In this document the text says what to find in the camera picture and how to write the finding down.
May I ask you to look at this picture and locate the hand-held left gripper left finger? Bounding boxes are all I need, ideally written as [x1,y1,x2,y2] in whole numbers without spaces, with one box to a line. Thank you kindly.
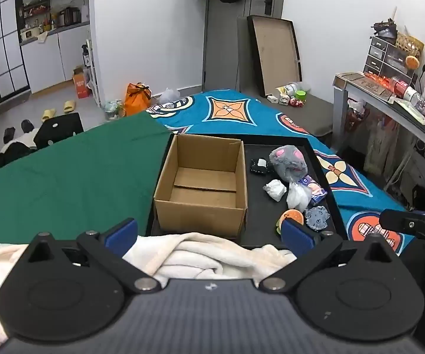
[26,218,160,293]

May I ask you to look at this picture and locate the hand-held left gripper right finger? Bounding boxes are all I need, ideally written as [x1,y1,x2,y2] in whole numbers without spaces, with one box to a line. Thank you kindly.
[258,218,395,292]

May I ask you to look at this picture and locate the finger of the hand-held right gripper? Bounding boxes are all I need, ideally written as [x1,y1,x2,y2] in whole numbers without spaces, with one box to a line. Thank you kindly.
[379,209,425,239]

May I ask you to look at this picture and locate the burger plush toy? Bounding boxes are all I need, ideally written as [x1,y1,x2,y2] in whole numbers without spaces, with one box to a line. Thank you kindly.
[275,209,305,235]

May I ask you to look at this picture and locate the grey round patterned pad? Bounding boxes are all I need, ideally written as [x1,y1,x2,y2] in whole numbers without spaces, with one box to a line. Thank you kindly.
[304,206,330,231]

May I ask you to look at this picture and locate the clear plastic bag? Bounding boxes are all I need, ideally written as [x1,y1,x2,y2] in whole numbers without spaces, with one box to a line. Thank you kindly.
[286,182,313,209]

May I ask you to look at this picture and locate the black tray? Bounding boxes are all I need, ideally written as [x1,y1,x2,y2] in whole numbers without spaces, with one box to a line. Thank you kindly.
[145,133,348,250]

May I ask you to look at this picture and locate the purple tissue packet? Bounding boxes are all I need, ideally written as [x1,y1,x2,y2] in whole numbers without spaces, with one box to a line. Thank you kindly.
[300,175,327,206]

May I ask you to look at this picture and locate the white tissue wad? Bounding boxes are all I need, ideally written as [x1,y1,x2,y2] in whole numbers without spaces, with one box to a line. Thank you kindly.
[263,179,287,202]

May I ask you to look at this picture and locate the grey pink plush toy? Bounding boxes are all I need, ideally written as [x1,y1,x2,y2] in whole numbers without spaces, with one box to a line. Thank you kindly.
[269,145,308,183]

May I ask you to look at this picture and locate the brown cardboard box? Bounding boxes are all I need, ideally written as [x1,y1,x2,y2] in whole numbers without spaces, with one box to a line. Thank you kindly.
[154,134,248,239]

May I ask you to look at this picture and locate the small black toy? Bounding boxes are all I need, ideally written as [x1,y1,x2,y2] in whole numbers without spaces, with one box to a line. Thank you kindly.
[250,158,271,174]

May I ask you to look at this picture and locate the cream fleece blanket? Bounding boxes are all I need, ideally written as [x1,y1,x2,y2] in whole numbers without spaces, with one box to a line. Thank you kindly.
[0,232,299,351]

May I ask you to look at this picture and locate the green cloth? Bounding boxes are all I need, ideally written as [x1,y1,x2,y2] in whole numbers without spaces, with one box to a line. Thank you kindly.
[0,112,173,244]

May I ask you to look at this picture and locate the black box white dots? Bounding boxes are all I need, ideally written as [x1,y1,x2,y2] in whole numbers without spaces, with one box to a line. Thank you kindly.
[33,113,84,149]

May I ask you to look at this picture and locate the clear bag of items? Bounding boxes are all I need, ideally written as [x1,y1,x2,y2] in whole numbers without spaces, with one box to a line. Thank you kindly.
[104,99,125,121]

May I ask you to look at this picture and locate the blue patterned blanket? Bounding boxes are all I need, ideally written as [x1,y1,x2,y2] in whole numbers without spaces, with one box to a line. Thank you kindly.
[145,88,416,256]

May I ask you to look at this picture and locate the orange bag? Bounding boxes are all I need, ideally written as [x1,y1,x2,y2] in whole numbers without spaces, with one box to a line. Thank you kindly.
[124,83,152,117]

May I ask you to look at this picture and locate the black white clothes pile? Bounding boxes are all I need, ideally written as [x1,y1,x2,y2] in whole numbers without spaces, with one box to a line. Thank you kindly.
[0,129,42,172]

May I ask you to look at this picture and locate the white plastic bag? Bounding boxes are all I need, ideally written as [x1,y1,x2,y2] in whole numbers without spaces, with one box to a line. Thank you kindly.
[159,88,180,105]

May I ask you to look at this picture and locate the white yellow paper cup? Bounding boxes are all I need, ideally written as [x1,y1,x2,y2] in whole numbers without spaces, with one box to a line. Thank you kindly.
[275,83,302,97]

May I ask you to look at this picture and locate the orange cardboard box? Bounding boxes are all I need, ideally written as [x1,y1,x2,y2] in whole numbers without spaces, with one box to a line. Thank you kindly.
[72,66,90,99]

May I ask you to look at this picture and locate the drawer organiser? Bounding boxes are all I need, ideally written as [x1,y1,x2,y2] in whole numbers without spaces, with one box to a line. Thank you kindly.
[363,36,420,82]

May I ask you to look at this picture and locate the wicker basket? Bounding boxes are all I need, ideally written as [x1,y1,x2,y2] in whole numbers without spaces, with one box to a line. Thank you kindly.
[396,31,425,59]

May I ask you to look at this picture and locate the black framed brown board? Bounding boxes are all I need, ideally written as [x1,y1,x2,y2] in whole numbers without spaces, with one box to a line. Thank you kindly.
[247,15,304,97]

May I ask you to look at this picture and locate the white kitchen cabinet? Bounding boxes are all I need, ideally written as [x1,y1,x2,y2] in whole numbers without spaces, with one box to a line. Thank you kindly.
[17,0,92,95]

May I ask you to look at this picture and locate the grey door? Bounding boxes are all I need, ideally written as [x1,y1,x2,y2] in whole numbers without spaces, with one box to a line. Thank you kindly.
[203,0,287,91]

